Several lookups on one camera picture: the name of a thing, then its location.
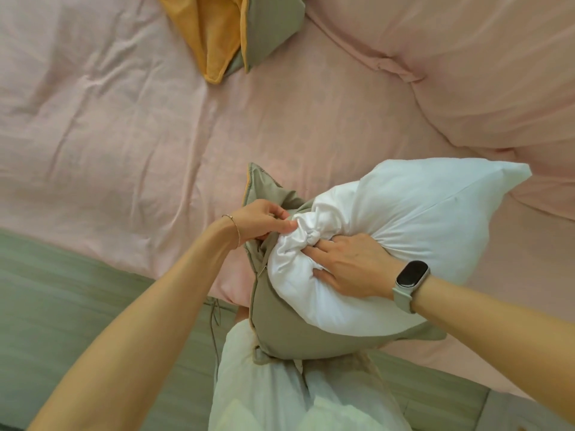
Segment person's right forearm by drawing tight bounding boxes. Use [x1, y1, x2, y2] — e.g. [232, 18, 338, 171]
[411, 275, 575, 425]

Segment pink bed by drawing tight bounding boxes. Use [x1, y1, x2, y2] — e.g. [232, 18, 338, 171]
[0, 0, 575, 400]

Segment thin gold bracelet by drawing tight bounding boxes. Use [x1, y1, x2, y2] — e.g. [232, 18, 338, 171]
[221, 214, 242, 250]

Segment grey and orange pillowcase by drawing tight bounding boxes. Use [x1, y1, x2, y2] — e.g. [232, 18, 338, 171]
[157, 0, 307, 85]
[242, 162, 448, 365]

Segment person's white shorts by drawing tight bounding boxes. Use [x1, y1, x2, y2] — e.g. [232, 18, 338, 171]
[207, 318, 414, 431]

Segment person's left forearm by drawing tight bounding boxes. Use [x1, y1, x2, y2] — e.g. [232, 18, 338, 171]
[26, 217, 239, 431]

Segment pink ruffled duvet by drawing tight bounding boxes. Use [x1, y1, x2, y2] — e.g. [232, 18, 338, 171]
[305, 0, 575, 220]

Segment white pillow insert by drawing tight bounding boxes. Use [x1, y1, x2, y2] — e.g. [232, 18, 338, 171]
[267, 157, 533, 338]

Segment white smartwatch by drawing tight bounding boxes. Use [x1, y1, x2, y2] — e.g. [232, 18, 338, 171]
[392, 260, 431, 315]

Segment person's left hand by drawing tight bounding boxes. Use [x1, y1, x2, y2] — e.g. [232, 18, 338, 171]
[231, 199, 299, 250]

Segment person's right hand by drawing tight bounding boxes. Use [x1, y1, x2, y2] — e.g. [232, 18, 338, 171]
[301, 233, 407, 301]

